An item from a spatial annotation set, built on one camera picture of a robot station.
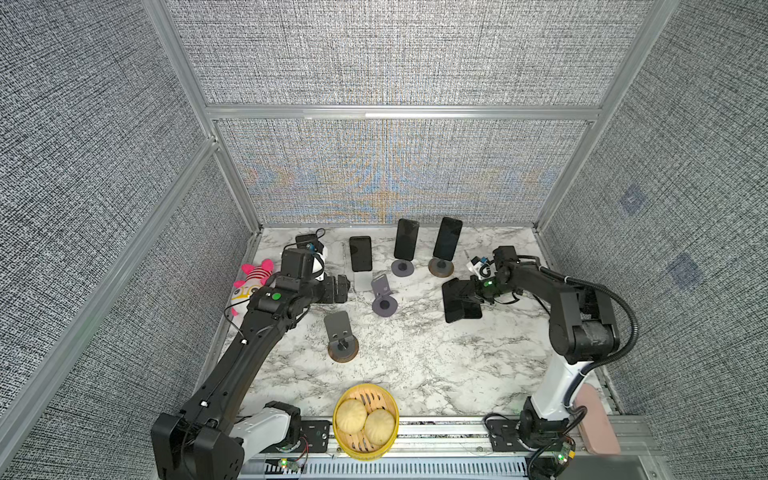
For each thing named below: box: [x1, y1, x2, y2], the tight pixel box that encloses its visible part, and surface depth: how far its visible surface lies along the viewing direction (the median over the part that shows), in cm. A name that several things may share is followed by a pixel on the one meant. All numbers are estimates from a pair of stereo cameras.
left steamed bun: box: [336, 398, 367, 434], surface depth 73 cm
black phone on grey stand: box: [394, 218, 420, 261], surface depth 102 cm
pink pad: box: [575, 383, 621, 455], surface depth 74 cm
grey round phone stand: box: [391, 259, 415, 277], surface depth 108 cm
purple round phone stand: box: [371, 273, 398, 317], surface depth 99 cm
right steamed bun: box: [364, 408, 395, 446], surface depth 71 cm
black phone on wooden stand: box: [433, 216, 463, 261], surface depth 102 cm
